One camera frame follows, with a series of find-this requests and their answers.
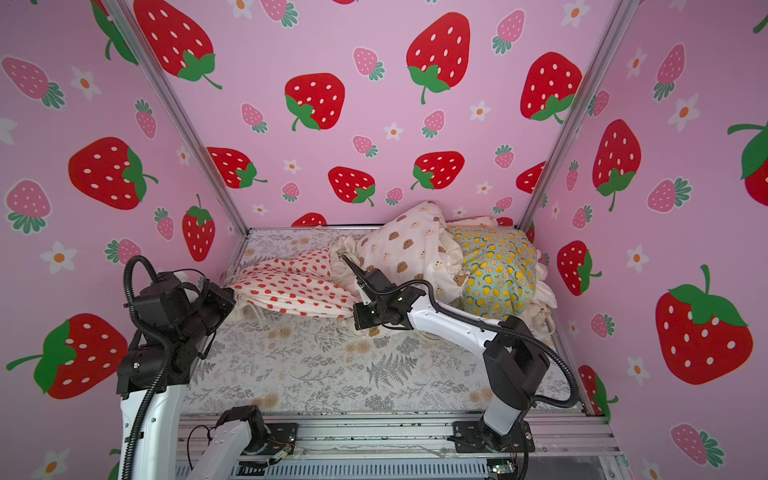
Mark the aluminium frame post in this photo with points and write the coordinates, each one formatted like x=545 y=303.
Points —
x=129 y=28
x=615 y=30

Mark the white strawberry print pillow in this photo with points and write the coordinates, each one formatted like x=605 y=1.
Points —
x=303 y=285

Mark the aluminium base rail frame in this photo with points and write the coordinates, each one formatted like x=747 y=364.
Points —
x=392 y=446

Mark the white cookie print pillow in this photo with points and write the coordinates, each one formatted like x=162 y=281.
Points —
x=415 y=245

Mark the grey floral bed sheet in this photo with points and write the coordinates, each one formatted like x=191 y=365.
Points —
x=286 y=363

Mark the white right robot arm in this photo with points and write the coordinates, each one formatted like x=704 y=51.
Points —
x=515 y=362

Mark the aluminium frame post left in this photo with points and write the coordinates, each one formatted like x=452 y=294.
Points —
x=129 y=28

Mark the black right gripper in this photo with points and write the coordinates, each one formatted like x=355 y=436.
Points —
x=372 y=284

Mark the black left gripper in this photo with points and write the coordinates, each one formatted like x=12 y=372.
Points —
x=223 y=305

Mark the aluminium frame post right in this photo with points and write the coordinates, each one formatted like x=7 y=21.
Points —
x=615 y=30

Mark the teal lemon print pillow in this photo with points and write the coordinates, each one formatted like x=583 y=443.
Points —
x=499 y=266

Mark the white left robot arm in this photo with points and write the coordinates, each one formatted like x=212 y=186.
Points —
x=151 y=400

